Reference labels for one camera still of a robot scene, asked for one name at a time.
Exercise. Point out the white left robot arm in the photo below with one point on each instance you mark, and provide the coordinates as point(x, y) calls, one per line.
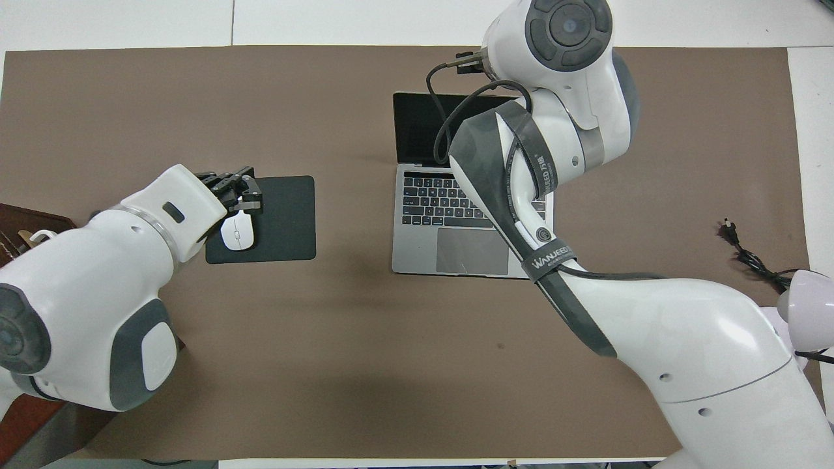
point(85, 293)

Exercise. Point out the dark brown wooden box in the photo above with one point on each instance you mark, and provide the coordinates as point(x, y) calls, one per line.
point(26, 218)

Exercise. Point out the black mouse pad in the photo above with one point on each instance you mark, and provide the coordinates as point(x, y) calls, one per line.
point(287, 221)

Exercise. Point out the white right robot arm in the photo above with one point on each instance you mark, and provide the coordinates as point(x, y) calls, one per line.
point(684, 339)

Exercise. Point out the white desk lamp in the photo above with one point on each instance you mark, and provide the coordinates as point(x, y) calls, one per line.
point(811, 299)

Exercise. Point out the white computer mouse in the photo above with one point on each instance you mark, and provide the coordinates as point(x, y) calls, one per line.
point(238, 236)

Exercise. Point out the silver grey laptop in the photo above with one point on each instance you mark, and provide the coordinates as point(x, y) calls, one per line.
point(417, 251)

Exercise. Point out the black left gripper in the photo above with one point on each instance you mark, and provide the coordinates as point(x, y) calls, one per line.
point(221, 185)

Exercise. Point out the large brown table mat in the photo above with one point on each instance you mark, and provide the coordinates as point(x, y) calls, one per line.
point(326, 365)

